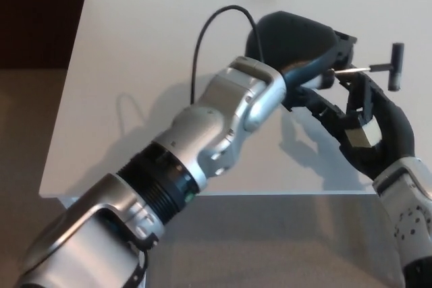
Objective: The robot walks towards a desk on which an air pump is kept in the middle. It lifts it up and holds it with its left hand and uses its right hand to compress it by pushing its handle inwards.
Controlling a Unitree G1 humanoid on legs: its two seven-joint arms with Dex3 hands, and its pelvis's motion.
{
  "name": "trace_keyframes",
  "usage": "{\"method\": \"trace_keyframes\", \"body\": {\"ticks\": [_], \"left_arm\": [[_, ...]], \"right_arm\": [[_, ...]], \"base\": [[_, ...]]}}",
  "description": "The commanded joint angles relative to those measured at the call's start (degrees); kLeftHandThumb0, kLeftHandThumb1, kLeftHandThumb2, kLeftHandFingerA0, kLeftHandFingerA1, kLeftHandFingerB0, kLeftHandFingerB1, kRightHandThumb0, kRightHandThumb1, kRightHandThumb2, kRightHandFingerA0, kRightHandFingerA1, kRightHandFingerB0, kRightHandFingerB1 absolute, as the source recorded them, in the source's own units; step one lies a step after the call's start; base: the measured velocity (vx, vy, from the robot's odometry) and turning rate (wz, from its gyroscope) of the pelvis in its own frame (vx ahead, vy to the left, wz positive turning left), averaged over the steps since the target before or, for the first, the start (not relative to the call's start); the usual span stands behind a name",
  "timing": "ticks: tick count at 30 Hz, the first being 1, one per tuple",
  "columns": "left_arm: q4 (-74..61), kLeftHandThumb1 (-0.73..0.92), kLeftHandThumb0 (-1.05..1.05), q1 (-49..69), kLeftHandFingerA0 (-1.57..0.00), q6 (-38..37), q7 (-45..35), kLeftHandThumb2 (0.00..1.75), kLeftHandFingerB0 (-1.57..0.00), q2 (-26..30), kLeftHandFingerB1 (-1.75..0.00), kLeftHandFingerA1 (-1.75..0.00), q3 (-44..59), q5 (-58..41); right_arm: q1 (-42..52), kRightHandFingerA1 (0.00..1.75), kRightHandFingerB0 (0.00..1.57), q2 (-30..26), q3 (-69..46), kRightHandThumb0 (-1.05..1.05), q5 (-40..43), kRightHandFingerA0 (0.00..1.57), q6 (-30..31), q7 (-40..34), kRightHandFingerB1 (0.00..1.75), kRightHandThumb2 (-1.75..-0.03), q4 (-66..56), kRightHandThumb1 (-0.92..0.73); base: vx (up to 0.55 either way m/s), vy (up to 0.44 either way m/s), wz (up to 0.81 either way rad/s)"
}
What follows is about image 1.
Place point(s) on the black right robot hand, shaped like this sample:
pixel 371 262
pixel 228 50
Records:
pixel 391 133

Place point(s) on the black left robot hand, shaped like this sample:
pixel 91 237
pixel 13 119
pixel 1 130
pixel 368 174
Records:
pixel 293 42

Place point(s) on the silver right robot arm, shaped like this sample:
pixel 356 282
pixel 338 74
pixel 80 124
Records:
pixel 411 207

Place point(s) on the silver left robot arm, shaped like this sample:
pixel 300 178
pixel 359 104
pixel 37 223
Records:
pixel 209 126

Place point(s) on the dark brown panel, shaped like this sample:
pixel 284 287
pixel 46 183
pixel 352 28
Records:
pixel 37 15

